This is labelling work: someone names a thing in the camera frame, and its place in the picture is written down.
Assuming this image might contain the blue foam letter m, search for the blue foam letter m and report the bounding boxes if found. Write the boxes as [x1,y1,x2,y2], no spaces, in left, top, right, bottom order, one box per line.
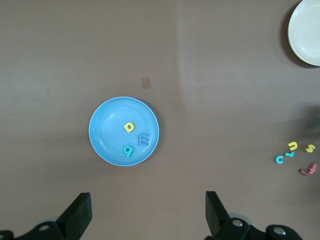
[137,133,150,147]

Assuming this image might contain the white plate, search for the white plate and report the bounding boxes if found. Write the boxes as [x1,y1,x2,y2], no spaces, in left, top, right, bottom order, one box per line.
[287,0,320,67]

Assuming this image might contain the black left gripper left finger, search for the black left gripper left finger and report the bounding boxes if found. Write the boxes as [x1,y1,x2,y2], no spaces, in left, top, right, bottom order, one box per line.
[0,192,93,240]

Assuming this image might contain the brown table cover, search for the brown table cover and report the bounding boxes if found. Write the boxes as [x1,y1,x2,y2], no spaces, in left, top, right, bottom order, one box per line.
[0,0,320,240]

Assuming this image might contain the blue plate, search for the blue plate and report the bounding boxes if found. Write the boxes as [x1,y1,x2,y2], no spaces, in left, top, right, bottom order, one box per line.
[88,96,160,168]

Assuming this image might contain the yellow foam letter d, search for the yellow foam letter d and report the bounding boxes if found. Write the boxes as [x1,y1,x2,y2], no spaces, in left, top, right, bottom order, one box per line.
[123,121,136,133]

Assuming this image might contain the teal letter b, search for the teal letter b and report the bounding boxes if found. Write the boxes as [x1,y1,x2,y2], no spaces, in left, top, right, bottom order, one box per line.
[122,144,134,158]

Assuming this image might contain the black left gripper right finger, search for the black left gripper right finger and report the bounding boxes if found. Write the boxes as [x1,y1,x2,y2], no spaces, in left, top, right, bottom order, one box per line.
[205,191,301,240]

